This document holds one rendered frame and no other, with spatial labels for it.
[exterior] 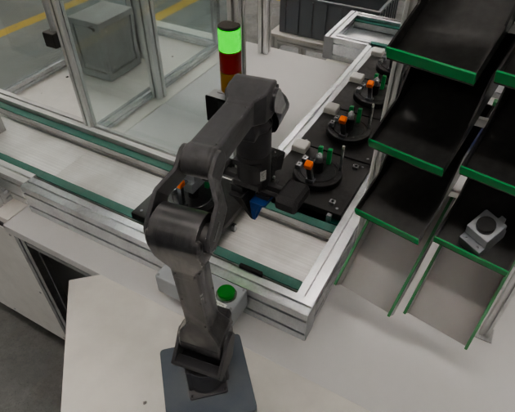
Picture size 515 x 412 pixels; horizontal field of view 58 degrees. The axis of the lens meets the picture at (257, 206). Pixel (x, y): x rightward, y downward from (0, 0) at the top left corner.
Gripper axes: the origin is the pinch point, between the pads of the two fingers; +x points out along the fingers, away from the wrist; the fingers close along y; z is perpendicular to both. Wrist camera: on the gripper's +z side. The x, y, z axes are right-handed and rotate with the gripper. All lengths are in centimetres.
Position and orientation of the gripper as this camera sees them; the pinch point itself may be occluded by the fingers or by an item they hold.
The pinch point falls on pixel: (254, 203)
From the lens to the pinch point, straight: 84.1
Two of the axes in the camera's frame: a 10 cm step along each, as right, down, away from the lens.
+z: 4.9, -6.0, 6.4
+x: 0.0, 7.3, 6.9
